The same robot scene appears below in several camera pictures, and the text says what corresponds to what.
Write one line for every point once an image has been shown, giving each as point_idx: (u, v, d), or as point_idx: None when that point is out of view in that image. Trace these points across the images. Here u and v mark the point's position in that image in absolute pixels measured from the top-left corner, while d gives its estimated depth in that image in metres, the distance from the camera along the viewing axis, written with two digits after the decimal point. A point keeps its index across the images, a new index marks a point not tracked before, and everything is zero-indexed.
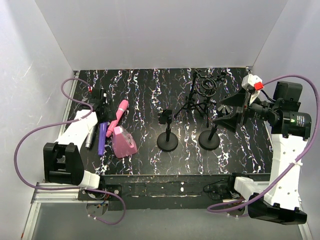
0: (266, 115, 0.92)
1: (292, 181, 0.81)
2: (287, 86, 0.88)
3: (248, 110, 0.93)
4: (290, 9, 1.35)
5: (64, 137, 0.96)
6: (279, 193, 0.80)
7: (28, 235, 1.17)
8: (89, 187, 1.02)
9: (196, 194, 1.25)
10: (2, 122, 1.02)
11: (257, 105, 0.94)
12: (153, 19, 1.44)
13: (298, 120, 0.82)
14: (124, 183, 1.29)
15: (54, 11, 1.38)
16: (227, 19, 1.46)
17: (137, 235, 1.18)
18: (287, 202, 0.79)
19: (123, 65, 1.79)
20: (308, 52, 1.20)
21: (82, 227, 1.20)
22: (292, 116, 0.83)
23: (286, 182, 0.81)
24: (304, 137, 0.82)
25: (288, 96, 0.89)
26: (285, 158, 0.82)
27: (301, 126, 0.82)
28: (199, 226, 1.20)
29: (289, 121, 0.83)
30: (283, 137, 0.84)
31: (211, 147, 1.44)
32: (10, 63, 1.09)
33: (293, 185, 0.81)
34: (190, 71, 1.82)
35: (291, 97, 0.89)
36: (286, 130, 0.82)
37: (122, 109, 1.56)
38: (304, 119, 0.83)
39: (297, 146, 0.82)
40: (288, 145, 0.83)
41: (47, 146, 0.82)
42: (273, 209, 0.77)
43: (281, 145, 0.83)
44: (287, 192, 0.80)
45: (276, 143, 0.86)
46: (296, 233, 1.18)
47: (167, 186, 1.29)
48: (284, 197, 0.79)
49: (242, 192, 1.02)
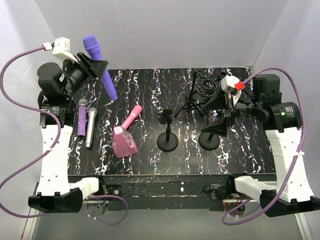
0: (251, 111, 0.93)
1: (300, 172, 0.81)
2: (266, 80, 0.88)
3: (234, 111, 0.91)
4: (290, 8, 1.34)
5: (45, 184, 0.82)
6: (292, 188, 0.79)
7: (28, 235, 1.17)
8: (90, 194, 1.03)
9: (195, 194, 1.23)
10: (3, 122, 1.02)
11: (240, 104, 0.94)
12: (153, 19, 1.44)
13: (288, 111, 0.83)
14: (124, 183, 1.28)
15: (54, 10, 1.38)
16: (227, 18, 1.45)
17: (136, 236, 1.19)
18: (302, 194, 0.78)
19: (122, 65, 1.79)
20: (307, 52, 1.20)
21: (82, 227, 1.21)
22: (282, 109, 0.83)
23: (295, 174, 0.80)
24: (298, 126, 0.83)
25: (269, 89, 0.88)
26: (287, 152, 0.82)
27: (291, 116, 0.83)
28: (199, 227, 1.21)
29: (280, 115, 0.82)
30: (279, 132, 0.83)
31: (211, 147, 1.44)
32: (10, 63, 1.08)
33: (301, 176, 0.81)
34: (190, 71, 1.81)
35: (272, 90, 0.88)
36: (280, 124, 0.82)
37: (134, 114, 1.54)
38: (292, 108, 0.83)
39: (295, 138, 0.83)
40: (286, 139, 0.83)
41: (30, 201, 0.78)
42: (292, 206, 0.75)
43: (280, 141, 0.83)
44: (299, 184, 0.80)
45: (274, 139, 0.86)
46: (295, 232, 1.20)
47: (166, 185, 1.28)
48: (298, 190, 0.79)
49: (245, 191, 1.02)
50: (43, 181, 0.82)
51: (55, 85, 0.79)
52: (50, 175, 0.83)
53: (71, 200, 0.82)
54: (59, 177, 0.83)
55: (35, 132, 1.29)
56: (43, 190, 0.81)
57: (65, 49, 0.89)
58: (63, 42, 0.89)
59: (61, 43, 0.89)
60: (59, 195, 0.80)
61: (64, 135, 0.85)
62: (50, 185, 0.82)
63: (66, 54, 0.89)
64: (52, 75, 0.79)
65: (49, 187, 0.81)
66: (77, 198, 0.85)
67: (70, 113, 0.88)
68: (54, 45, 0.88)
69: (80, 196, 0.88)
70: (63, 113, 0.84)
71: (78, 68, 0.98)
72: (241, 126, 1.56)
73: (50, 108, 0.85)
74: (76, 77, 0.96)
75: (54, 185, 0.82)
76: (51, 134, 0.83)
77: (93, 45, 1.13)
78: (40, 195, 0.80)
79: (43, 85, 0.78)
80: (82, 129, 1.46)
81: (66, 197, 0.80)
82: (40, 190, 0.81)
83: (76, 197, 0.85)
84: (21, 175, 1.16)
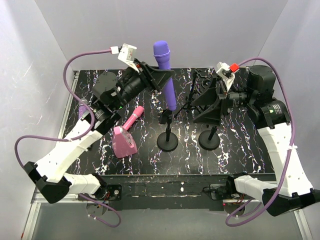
0: (243, 102, 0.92)
1: (296, 165, 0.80)
2: (262, 80, 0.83)
3: (227, 96, 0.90)
4: (291, 8, 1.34)
5: (45, 162, 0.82)
6: (291, 182, 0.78)
7: (29, 234, 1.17)
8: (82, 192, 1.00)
9: (196, 194, 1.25)
10: (3, 122, 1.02)
11: (233, 93, 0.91)
12: (153, 19, 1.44)
13: (276, 109, 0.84)
14: (124, 183, 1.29)
15: (54, 10, 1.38)
16: (227, 18, 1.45)
17: (137, 236, 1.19)
18: (302, 187, 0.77)
19: (122, 65, 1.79)
20: (307, 53, 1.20)
21: (82, 227, 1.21)
22: (270, 107, 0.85)
23: (292, 168, 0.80)
24: (287, 122, 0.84)
25: (263, 88, 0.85)
26: (281, 148, 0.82)
27: (280, 113, 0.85)
28: (199, 227, 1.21)
29: (269, 113, 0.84)
30: (270, 128, 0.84)
31: (211, 147, 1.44)
32: (10, 63, 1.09)
33: (298, 170, 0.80)
34: (190, 71, 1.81)
35: (267, 88, 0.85)
36: (270, 121, 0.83)
37: (135, 114, 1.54)
38: (279, 106, 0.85)
39: (286, 132, 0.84)
40: (278, 134, 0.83)
41: (28, 166, 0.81)
42: (295, 200, 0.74)
43: (272, 136, 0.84)
44: (298, 178, 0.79)
45: (267, 136, 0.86)
46: (295, 232, 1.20)
47: (167, 185, 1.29)
48: (297, 183, 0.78)
49: (246, 191, 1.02)
50: (45, 159, 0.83)
51: (103, 99, 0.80)
52: (55, 159, 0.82)
53: (51, 190, 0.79)
54: (57, 166, 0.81)
55: (35, 132, 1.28)
56: (39, 167, 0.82)
57: (128, 58, 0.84)
58: (128, 50, 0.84)
59: (127, 51, 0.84)
60: (44, 181, 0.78)
61: (88, 137, 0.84)
62: (47, 166, 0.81)
63: (129, 64, 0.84)
64: (104, 90, 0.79)
65: (45, 167, 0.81)
66: (59, 192, 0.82)
67: (108, 122, 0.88)
68: (120, 50, 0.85)
69: (65, 192, 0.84)
70: (101, 121, 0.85)
71: (139, 77, 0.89)
72: (241, 126, 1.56)
73: (96, 109, 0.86)
74: (133, 87, 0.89)
75: (49, 169, 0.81)
76: (79, 129, 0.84)
77: (163, 53, 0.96)
78: (36, 169, 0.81)
79: (95, 93, 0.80)
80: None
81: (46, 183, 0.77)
82: (39, 163, 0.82)
83: (60, 191, 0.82)
84: (22, 175, 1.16)
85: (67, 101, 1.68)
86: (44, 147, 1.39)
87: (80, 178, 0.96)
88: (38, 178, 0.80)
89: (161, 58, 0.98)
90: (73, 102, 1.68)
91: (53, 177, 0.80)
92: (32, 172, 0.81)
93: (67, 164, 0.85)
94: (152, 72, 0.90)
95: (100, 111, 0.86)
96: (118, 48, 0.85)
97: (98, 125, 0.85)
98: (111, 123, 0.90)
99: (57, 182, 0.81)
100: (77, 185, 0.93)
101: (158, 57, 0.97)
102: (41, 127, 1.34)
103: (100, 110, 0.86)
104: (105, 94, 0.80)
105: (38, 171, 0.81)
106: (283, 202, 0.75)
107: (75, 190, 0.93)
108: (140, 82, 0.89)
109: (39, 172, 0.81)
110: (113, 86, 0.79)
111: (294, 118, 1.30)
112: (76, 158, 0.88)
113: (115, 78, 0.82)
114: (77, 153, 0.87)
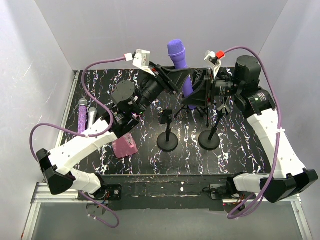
0: (230, 90, 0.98)
1: (286, 147, 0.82)
2: (249, 70, 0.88)
3: (213, 83, 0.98)
4: (291, 8, 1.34)
5: (58, 152, 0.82)
6: (284, 164, 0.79)
7: (28, 235, 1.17)
8: (82, 190, 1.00)
9: (196, 194, 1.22)
10: (3, 122, 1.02)
11: (220, 81, 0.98)
12: (153, 19, 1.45)
13: (261, 98, 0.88)
14: (124, 183, 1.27)
15: (54, 10, 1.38)
16: (227, 18, 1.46)
17: (137, 236, 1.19)
18: (295, 168, 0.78)
19: (122, 65, 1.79)
20: (306, 53, 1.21)
21: (82, 227, 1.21)
22: (255, 96, 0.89)
23: (283, 150, 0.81)
24: (272, 107, 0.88)
25: (250, 79, 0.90)
26: (270, 132, 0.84)
27: (265, 101, 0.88)
28: (199, 227, 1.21)
29: (254, 100, 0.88)
30: (258, 115, 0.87)
31: (211, 147, 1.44)
32: (10, 63, 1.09)
33: (289, 151, 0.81)
34: None
35: (253, 79, 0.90)
36: (257, 108, 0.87)
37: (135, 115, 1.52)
38: (264, 94, 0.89)
39: (273, 118, 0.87)
40: (266, 120, 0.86)
41: (40, 153, 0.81)
42: (288, 181, 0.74)
43: (260, 122, 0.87)
44: (290, 159, 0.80)
45: (256, 124, 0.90)
46: (295, 232, 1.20)
47: (167, 185, 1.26)
48: (290, 165, 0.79)
49: (245, 185, 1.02)
50: (59, 149, 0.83)
51: (122, 107, 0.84)
52: (68, 151, 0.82)
53: (58, 181, 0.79)
54: (69, 159, 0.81)
55: (36, 132, 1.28)
56: (51, 156, 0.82)
57: (143, 64, 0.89)
58: (142, 56, 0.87)
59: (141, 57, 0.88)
60: (54, 171, 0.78)
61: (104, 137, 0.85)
62: (59, 156, 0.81)
63: (144, 69, 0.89)
64: (122, 99, 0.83)
65: (57, 157, 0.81)
66: (63, 185, 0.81)
67: (126, 128, 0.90)
68: (134, 57, 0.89)
69: (69, 186, 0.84)
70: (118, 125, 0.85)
71: (156, 81, 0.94)
72: (241, 126, 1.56)
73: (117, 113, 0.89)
74: (152, 91, 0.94)
75: (61, 159, 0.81)
76: (98, 127, 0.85)
77: (178, 52, 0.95)
78: (47, 157, 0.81)
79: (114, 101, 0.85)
80: (82, 129, 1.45)
81: (55, 173, 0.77)
82: (51, 152, 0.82)
83: (64, 184, 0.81)
84: (22, 175, 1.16)
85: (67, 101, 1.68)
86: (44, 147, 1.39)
87: (84, 176, 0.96)
88: (48, 166, 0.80)
89: (176, 57, 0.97)
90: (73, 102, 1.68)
91: (63, 168, 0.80)
92: (44, 160, 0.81)
93: (78, 158, 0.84)
94: (169, 74, 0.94)
95: (120, 115, 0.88)
96: (131, 54, 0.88)
97: (115, 128, 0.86)
98: (129, 128, 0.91)
99: (64, 173, 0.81)
100: (81, 181, 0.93)
101: (173, 57, 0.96)
102: (41, 127, 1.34)
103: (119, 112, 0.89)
104: (122, 103, 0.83)
105: (49, 159, 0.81)
106: (278, 185, 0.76)
107: (77, 187, 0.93)
108: (158, 86, 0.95)
109: (50, 161, 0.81)
110: (130, 96, 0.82)
111: (294, 118, 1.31)
112: (87, 155, 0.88)
113: (133, 87, 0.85)
114: (89, 150, 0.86)
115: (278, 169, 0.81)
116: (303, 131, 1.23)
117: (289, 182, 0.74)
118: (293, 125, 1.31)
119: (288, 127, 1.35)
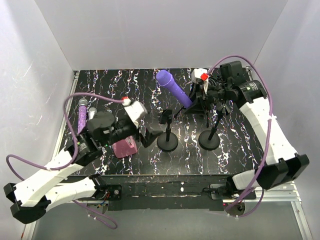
0: (223, 95, 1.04)
1: (277, 133, 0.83)
2: (231, 66, 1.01)
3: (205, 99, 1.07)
4: (291, 7, 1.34)
5: (23, 186, 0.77)
6: (276, 149, 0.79)
7: (28, 235, 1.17)
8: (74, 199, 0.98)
9: (195, 194, 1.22)
10: (2, 122, 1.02)
11: (211, 92, 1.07)
12: (153, 19, 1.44)
13: (252, 86, 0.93)
14: (124, 183, 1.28)
15: (54, 10, 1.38)
16: (227, 18, 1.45)
17: (137, 236, 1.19)
18: (286, 153, 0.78)
19: (122, 65, 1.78)
20: (307, 52, 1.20)
21: (82, 227, 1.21)
22: (246, 86, 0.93)
23: (274, 136, 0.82)
24: (264, 96, 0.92)
25: (234, 73, 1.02)
26: (262, 119, 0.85)
27: (257, 89, 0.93)
28: (199, 227, 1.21)
29: (246, 89, 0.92)
30: (250, 103, 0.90)
31: (211, 147, 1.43)
32: (10, 63, 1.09)
33: (280, 137, 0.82)
34: (190, 71, 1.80)
35: (237, 72, 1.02)
36: (249, 96, 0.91)
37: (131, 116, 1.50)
38: (254, 84, 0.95)
39: (265, 106, 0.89)
40: (258, 108, 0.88)
41: (6, 187, 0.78)
42: (280, 166, 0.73)
43: (252, 110, 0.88)
44: (281, 144, 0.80)
45: (248, 113, 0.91)
46: (296, 232, 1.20)
47: (166, 185, 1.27)
48: (281, 150, 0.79)
49: (243, 182, 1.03)
50: (24, 183, 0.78)
51: (94, 134, 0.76)
52: (32, 185, 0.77)
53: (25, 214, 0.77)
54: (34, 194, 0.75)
55: (35, 132, 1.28)
56: (17, 190, 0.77)
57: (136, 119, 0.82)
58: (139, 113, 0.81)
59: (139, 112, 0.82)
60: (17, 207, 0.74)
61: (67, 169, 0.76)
62: (23, 191, 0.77)
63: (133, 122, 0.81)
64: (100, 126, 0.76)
65: (21, 191, 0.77)
66: (34, 214, 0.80)
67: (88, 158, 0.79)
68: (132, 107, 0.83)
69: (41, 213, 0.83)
70: (82, 155, 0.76)
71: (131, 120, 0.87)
72: (241, 125, 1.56)
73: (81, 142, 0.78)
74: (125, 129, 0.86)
75: (26, 195, 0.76)
76: (60, 159, 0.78)
77: (167, 81, 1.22)
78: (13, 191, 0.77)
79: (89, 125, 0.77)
80: None
81: (20, 209, 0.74)
82: (17, 186, 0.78)
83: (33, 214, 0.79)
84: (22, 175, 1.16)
85: (67, 101, 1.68)
86: (44, 147, 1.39)
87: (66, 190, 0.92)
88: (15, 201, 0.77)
89: (167, 85, 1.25)
90: (73, 102, 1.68)
91: (28, 203, 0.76)
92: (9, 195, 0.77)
93: (45, 190, 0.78)
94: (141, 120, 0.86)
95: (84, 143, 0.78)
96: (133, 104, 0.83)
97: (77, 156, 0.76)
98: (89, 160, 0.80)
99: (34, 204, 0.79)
100: (61, 200, 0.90)
101: (164, 85, 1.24)
102: (40, 127, 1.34)
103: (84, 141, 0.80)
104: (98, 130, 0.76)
105: (14, 194, 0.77)
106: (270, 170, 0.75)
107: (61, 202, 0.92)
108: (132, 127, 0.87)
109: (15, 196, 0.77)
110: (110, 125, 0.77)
111: (294, 118, 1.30)
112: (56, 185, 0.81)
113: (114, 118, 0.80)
114: (56, 181, 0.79)
115: (270, 154, 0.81)
116: (303, 131, 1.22)
117: (281, 167, 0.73)
118: (293, 125, 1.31)
119: (289, 127, 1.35)
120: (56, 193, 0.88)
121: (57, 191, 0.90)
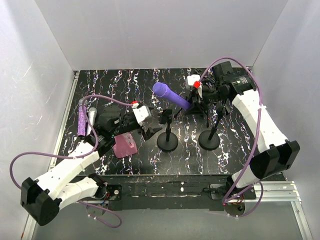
0: (217, 96, 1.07)
1: (268, 122, 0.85)
2: (219, 65, 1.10)
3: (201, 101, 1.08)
4: (291, 7, 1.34)
5: (46, 177, 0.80)
6: (267, 136, 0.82)
7: (29, 235, 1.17)
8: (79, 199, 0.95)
9: (195, 194, 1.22)
10: (2, 122, 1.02)
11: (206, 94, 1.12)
12: (153, 19, 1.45)
13: (241, 80, 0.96)
14: (124, 183, 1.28)
15: (53, 10, 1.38)
16: (227, 18, 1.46)
17: (137, 236, 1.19)
18: (277, 139, 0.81)
19: (122, 65, 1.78)
20: (307, 52, 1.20)
21: (82, 227, 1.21)
22: (237, 80, 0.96)
23: (265, 125, 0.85)
24: (253, 88, 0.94)
25: (224, 71, 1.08)
26: (252, 109, 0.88)
27: (247, 82, 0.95)
28: (199, 227, 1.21)
29: (237, 83, 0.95)
30: (240, 95, 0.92)
31: (211, 147, 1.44)
32: (10, 63, 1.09)
33: (271, 125, 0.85)
34: (190, 71, 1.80)
35: (228, 71, 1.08)
36: (239, 88, 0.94)
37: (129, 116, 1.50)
38: (244, 78, 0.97)
39: (255, 97, 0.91)
40: (248, 99, 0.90)
41: (27, 180, 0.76)
42: (271, 151, 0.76)
43: (243, 101, 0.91)
44: (272, 132, 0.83)
45: (240, 105, 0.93)
46: (295, 232, 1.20)
47: (167, 185, 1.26)
48: (272, 136, 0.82)
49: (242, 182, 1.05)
50: (47, 175, 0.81)
51: (107, 125, 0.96)
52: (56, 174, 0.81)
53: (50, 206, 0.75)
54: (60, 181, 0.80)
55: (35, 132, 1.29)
56: (40, 182, 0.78)
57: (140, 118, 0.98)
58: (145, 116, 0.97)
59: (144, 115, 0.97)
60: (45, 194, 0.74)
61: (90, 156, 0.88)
62: (48, 181, 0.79)
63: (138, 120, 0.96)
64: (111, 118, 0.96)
65: (45, 182, 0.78)
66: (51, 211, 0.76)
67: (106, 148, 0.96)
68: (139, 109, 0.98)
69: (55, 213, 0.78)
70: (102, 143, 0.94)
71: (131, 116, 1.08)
72: (241, 126, 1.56)
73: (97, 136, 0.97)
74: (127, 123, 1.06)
75: (52, 183, 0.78)
76: (83, 149, 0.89)
77: (164, 92, 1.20)
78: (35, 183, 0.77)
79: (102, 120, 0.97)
80: (82, 130, 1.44)
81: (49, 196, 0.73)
82: (39, 178, 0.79)
83: (52, 211, 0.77)
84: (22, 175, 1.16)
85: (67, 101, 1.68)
86: (44, 147, 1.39)
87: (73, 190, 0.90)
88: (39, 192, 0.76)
89: (164, 95, 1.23)
90: (73, 102, 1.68)
91: (54, 192, 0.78)
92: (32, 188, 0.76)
93: (67, 180, 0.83)
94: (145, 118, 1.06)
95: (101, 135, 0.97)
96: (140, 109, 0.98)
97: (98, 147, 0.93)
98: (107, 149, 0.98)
99: (54, 198, 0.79)
100: (69, 199, 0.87)
101: (162, 96, 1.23)
102: (40, 127, 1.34)
103: (100, 135, 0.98)
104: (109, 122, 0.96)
105: (38, 186, 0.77)
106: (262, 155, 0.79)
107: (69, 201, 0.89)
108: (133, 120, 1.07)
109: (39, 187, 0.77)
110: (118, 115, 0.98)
111: (294, 118, 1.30)
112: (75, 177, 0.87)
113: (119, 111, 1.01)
114: (77, 171, 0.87)
115: (262, 142, 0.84)
116: (303, 131, 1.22)
117: (272, 152, 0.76)
118: (293, 125, 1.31)
119: (288, 127, 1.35)
120: (64, 192, 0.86)
121: (65, 190, 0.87)
